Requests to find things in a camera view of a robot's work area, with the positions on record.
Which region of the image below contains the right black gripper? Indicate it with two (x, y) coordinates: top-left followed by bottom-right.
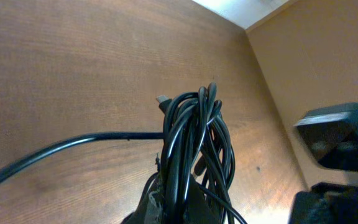
(288, 182), (358, 224)

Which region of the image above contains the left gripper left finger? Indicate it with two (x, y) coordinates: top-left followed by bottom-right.
(121, 152), (167, 224)

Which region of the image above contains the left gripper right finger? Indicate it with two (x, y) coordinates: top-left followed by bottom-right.
(186, 175), (219, 224)

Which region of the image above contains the black cable bundle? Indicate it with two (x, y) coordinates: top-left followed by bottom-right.
(141, 82), (248, 224)

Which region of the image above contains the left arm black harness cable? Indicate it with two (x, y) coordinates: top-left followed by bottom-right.
(0, 131), (165, 197)

